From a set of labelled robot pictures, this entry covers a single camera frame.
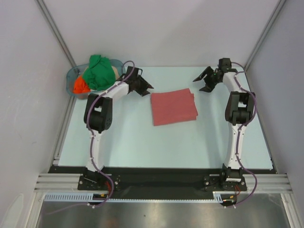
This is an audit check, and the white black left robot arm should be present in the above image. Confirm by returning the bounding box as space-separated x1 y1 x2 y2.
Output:
77 66 153 190

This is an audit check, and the beige t shirt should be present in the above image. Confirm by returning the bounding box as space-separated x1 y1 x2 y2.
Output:
112 66 123 80

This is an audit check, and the clear blue plastic bin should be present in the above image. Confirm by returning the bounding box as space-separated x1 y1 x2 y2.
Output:
66 59 126 100

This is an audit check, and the orange t shirt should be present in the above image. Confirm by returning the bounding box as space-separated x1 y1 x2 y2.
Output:
73 75 91 94

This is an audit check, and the aluminium frame rail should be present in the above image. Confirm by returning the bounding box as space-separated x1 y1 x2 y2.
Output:
34 173 292 193

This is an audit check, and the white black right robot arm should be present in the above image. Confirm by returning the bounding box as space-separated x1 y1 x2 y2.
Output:
193 58 257 192

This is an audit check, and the pink polo shirt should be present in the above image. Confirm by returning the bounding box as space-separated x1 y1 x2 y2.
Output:
151 88 198 126

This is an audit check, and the white slotted cable duct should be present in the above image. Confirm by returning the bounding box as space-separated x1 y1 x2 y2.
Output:
44 192 224 203

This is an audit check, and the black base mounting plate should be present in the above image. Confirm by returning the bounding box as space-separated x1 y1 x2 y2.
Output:
48 166 276 200

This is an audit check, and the green t shirt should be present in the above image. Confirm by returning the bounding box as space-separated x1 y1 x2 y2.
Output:
82 55 116 91

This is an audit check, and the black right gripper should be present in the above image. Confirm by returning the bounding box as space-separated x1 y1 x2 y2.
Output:
195 66 222 93

